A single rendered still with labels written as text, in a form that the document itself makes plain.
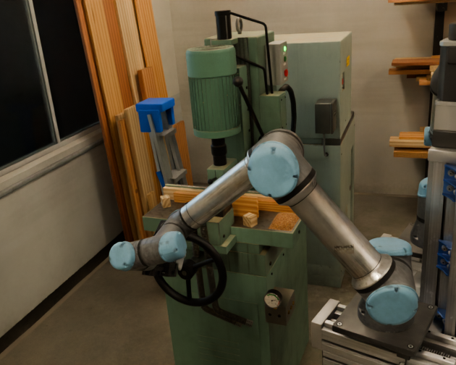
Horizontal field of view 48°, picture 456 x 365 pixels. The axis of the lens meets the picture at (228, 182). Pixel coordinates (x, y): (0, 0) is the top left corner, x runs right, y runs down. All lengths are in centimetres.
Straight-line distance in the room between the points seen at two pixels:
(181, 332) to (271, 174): 121
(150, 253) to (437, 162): 80
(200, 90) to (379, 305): 95
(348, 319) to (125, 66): 252
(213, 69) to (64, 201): 172
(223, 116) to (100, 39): 163
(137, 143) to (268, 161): 225
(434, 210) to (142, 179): 221
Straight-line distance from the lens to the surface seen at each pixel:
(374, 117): 421
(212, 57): 178
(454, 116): 148
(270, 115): 201
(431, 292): 167
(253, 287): 194
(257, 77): 200
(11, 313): 303
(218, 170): 191
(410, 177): 435
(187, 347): 225
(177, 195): 208
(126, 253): 136
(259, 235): 182
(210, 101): 181
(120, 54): 354
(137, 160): 332
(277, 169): 113
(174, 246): 132
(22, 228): 299
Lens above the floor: 170
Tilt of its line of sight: 21 degrees down
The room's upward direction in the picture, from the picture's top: 5 degrees counter-clockwise
